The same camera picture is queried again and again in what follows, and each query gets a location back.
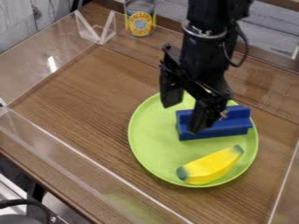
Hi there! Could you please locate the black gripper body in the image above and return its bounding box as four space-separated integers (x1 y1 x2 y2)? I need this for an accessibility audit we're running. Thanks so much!
161 24 236 99

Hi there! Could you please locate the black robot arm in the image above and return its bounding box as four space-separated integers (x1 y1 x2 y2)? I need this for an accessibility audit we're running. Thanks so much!
161 0 254 134

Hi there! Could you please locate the green round plate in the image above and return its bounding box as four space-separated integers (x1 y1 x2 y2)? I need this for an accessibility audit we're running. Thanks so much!
129 94 258 187

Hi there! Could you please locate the blue plastic block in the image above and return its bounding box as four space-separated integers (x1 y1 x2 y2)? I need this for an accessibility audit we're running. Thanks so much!
176 105 254 141

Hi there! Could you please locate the clear acrylic enclosure wall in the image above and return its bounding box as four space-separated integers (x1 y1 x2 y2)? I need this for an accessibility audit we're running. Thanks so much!
0 99 193 224

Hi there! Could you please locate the yellow toy banana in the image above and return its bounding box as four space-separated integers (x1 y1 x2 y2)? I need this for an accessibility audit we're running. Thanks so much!
177 145 245 185

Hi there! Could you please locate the black cable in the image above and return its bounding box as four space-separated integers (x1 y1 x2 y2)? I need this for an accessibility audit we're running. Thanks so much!
0 199 51 224

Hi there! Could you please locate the clear acrylic corner bracket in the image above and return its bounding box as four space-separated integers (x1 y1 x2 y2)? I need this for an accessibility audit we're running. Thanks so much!
75 10 118 46

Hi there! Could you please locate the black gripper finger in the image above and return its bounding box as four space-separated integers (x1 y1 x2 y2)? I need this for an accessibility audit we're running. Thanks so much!
189 98 229 135
159 66 184 109

